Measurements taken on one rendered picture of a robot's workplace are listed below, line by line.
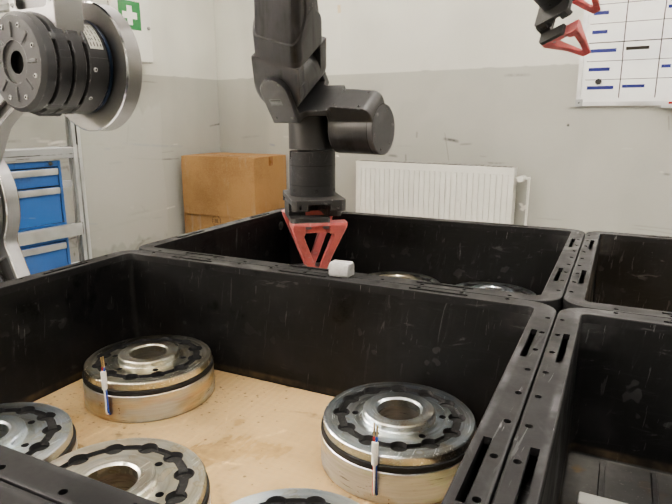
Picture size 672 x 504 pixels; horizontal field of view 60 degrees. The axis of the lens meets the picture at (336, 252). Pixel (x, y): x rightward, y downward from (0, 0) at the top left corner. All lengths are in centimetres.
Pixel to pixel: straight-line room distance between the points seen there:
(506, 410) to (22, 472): 20
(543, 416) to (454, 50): 338
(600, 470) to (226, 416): 27
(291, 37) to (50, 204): 213
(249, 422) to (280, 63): 37
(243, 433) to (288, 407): 5
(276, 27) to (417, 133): 308
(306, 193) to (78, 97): 42
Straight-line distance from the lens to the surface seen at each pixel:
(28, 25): 96
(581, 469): 44
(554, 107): 343
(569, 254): 59
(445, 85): 361
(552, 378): 31
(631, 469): 46
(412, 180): 357
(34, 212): 263
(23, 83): 98
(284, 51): 63
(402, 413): 42
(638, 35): 338
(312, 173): 70
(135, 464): 36
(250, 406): 49
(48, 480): 25
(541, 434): 26
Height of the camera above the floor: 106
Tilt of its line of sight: 13 degrees down
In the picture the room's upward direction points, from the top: straight up
